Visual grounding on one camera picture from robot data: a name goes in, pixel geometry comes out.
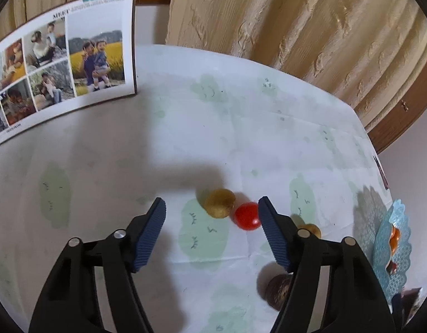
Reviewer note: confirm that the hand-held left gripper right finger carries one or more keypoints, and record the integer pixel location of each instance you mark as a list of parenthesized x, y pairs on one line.
[(274, 236)]

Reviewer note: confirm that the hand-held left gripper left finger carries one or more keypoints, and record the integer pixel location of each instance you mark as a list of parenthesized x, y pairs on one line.
[(149, 236)]

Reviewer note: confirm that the red tomato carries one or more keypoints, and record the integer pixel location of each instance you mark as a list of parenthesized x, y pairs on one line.
[(393, 267), (247, 216)]

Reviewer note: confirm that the small yellow-brown fruit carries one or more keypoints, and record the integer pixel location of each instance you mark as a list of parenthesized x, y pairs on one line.
[(219, 203)]

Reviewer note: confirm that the light blue lattice basket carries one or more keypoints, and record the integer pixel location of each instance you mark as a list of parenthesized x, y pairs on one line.
[(383, 249)]

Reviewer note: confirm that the large orange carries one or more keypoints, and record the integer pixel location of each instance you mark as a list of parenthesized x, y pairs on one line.
[(395, 239)]

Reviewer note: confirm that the yellow-green round fruit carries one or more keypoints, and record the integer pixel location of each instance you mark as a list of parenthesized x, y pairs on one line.
[(314, 229)]

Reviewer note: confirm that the large dark avocado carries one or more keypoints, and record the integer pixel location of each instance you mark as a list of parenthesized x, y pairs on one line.
[(279, 289)]

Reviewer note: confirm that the white printed tablecloth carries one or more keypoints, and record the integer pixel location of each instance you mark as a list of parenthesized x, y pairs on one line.
[(234, 128)]

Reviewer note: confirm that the dark printed packet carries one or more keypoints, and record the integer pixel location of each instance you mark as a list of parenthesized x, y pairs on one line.
[(409, 301)]

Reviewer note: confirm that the wooden cabinet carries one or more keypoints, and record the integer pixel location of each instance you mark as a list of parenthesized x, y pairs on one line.
[(404, 118)]

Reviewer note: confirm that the photo collage board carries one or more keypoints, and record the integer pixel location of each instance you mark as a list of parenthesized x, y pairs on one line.
[(60, 66)]

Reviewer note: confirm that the wide beige curtain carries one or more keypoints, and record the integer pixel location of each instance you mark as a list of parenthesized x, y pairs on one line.
[(303, 31)]

